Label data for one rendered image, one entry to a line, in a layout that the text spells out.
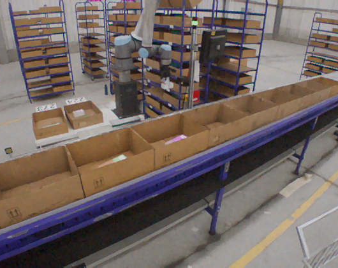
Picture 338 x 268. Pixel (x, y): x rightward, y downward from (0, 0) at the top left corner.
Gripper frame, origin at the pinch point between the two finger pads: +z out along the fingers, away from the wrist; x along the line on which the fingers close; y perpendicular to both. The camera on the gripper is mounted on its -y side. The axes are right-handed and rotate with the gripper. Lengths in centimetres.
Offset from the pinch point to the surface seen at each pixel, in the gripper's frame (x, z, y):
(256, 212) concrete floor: 101, 105, -38
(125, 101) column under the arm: -15.9, 14.6, 37.3
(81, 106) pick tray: -52, 24, 71
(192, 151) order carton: 89, 11, 42
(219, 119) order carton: 62, 13, -9
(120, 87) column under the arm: -16.2, -0.6, 41.2
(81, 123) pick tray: -14, 25, 82
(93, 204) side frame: 95, 13, 106
